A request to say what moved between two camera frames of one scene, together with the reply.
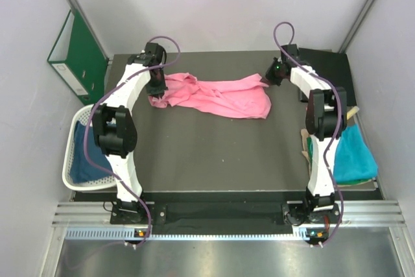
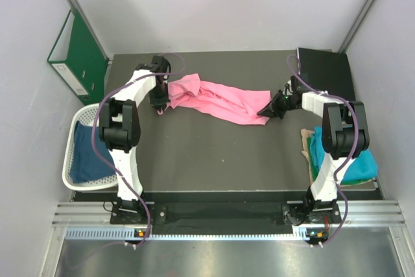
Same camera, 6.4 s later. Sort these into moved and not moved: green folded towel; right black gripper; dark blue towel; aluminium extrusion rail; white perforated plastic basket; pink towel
Moved: pink towel; right black gripper
Not moved: white perforated plastic basket; dark blue towel; green folded towel; aluminium extrusion rail
